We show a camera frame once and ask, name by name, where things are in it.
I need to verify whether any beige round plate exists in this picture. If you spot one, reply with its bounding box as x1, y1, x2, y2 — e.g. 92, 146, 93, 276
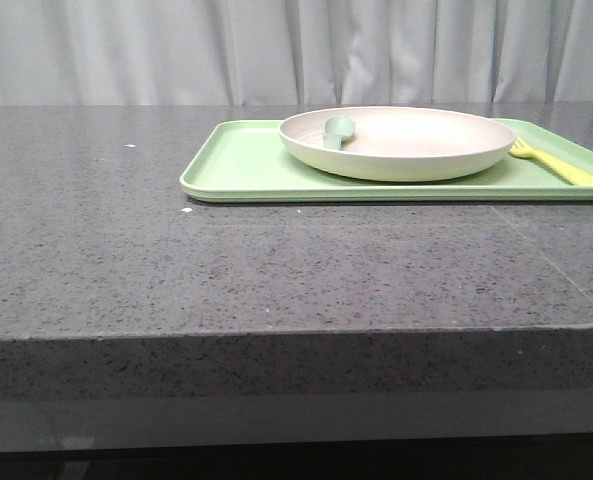
278, 106, 516, 182

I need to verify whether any yellow plastic fork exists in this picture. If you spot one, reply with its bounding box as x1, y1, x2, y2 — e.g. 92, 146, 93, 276
509, 137, 593, 187

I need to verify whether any light green tray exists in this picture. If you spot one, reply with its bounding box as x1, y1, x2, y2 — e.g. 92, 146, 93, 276
179, 119, 593, 203

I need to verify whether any teal green spoon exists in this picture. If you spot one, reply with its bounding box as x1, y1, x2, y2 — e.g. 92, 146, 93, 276
323, 116, 356, 150

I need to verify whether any white curtain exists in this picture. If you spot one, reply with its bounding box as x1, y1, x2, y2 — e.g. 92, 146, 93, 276
0, 1, 593, 106

